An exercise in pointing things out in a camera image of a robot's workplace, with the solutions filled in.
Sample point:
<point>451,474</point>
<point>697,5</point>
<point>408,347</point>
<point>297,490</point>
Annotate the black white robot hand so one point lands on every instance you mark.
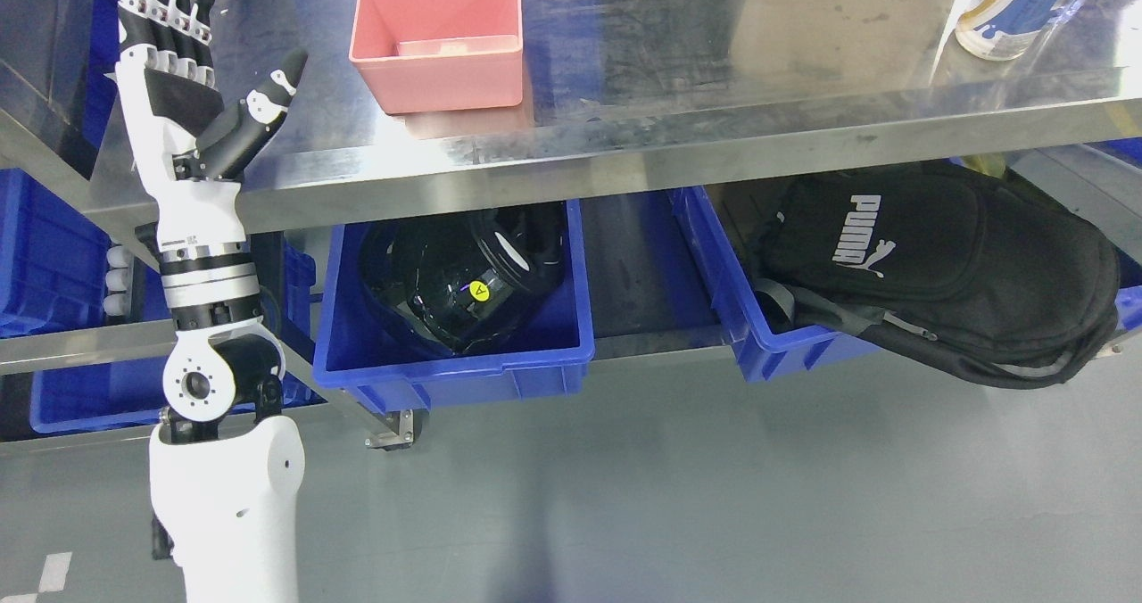
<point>179,127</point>

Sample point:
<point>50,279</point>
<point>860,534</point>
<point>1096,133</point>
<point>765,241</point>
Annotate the pink plastic storage box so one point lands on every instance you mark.
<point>440,55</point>

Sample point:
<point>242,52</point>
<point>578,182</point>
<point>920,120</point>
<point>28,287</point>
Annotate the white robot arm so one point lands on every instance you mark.
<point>225,466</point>

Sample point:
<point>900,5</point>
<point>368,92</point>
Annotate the blue bin far left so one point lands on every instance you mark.
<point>52,261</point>

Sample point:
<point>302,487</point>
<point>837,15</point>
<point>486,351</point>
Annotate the blue bin with helmet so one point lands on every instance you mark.
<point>548,357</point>

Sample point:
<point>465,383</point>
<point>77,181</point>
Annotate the blue bin lower left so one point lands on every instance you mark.
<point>124,393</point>

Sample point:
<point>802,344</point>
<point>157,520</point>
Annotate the black helmet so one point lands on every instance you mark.
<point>462,283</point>

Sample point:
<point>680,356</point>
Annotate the blue bin with backpack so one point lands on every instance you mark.
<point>722,227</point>

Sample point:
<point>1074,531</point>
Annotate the black Puma backpack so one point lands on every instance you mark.
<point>987,279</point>

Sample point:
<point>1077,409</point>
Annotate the blue white bottle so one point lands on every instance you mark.
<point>1001,30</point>

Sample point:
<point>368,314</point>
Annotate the stainless steel table frame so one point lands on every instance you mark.
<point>396,175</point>

